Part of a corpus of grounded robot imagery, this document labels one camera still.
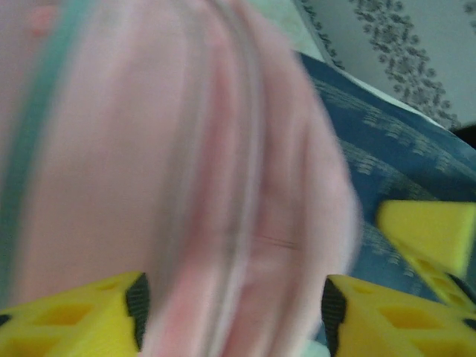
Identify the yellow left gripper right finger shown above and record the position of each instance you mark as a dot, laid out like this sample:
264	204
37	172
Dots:
390	327

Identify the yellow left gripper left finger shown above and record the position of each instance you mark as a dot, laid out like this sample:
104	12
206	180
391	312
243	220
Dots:
74	327

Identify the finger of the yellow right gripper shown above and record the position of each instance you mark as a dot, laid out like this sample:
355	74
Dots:
427	230

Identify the dark blue white-print book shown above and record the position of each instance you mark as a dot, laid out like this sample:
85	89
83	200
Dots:
390	148

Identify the pink student backpack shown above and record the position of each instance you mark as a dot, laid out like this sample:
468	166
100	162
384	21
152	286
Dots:
148	148

